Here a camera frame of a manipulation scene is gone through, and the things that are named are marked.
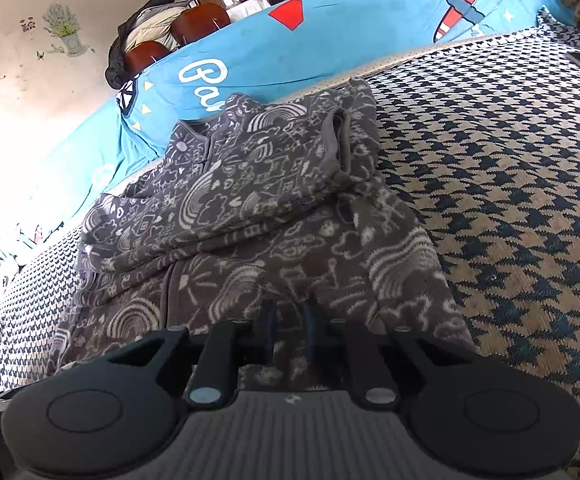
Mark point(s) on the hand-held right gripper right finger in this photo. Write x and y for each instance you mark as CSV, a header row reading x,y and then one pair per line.
x,y
312,327

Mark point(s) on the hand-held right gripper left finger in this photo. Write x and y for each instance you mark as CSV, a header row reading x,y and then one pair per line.
x,y
269,327

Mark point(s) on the grey doodle-print fleece jacket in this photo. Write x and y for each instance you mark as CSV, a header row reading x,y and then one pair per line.
x,y
270,210

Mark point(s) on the pile of clothes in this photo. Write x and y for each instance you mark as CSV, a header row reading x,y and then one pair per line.
x,y
145,22

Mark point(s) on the houndstooth woven mat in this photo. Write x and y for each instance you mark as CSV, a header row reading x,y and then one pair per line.
x,y
519,210

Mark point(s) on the blue printed quilt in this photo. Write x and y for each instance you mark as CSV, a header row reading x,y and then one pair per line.
x,y
320,45

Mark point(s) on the brown wooden chair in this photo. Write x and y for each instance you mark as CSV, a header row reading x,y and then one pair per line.
x,y
145,56
200,22

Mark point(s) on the white-clothed table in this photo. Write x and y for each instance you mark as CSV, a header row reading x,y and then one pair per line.
x,y
247,7

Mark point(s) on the lavender pot wall sticker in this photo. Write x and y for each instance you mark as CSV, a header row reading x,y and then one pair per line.
x,y
67,30

